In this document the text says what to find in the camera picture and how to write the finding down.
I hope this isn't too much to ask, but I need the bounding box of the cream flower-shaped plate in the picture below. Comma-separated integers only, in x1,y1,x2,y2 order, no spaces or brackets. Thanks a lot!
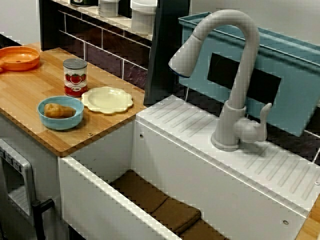
80,86,134,116

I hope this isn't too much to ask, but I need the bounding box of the tomato soup can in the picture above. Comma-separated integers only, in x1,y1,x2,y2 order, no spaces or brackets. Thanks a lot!
62,58,89,98

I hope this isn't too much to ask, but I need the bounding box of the light blue bowl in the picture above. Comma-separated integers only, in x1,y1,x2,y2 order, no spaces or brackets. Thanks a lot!
37,96,85,131

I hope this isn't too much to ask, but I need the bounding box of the tan toy chicken wing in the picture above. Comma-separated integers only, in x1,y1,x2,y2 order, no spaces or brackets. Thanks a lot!
43,103,77,119

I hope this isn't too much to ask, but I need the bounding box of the white toy sink unit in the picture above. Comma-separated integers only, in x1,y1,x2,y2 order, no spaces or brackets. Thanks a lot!
57,94,320,240

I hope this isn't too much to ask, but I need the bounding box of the black rectangular label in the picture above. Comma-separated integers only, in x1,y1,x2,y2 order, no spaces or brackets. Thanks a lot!
207,52,282,105

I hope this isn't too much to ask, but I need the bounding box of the brown folded cloth mat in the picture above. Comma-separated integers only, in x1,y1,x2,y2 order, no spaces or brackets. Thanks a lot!
109,169,228,240

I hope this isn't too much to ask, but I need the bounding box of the wooden countertop board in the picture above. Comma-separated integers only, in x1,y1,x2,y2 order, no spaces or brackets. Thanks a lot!
0,41,147,158

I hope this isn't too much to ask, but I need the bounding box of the cream shelf ledge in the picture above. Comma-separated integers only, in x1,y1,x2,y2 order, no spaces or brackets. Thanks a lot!
53,0,154,41

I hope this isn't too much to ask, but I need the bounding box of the large white jar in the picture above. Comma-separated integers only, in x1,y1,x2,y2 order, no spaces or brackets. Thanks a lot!
130,0,159,34

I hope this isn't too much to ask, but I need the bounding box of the grey toy faucet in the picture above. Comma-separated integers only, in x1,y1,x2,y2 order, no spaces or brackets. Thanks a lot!
168,9,273,153

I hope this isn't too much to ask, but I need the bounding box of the teal plastic bin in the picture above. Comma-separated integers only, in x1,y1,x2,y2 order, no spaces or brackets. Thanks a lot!
177,11,320,138

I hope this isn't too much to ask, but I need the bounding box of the grey appliance door panel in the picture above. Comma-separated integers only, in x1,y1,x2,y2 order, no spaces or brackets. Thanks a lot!
0,138,35,221

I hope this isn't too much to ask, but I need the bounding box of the orange plate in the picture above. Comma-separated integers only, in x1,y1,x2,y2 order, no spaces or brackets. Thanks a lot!
0,45,41,74

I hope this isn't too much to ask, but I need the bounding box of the black upright post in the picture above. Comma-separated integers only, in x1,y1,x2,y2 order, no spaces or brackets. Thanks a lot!
143,0,193,106

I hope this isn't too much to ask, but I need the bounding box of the black appliance handle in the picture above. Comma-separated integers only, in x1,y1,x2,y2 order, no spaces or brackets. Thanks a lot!
31,198,55,240

